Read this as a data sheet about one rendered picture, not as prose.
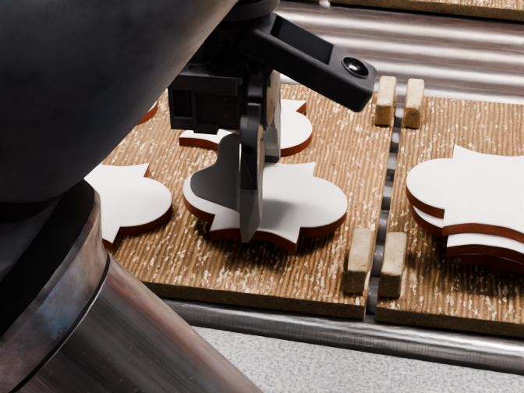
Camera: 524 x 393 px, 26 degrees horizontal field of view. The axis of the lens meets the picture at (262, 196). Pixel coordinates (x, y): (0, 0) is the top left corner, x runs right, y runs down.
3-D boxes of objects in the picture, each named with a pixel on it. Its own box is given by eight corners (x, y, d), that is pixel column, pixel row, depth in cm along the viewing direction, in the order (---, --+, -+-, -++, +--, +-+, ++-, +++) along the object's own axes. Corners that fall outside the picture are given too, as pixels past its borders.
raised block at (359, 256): (365, 297, 93) (367, 270, 92) (343, 295, 94) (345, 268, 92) (372, 253, 98) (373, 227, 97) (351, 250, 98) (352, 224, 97)
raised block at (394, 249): (400, 300, 93) (402, 274, 91) (377, 298, 93) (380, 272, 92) (405, 256, 98) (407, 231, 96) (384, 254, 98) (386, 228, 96)
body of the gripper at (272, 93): (190, 93, 99) (182, -37, 93) (287, 99, 98) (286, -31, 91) (170, 138, 93) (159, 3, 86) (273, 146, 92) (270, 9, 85)
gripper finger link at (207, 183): (192, 236, 97) (196, 128, 95) (260, 242, 96) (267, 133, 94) (183, 242, 93) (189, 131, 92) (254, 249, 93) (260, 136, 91)
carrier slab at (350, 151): (364, 320, 93) (365, 306, 92) (-105, 267, 99) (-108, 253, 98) (396, 106, 122) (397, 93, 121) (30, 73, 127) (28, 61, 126)
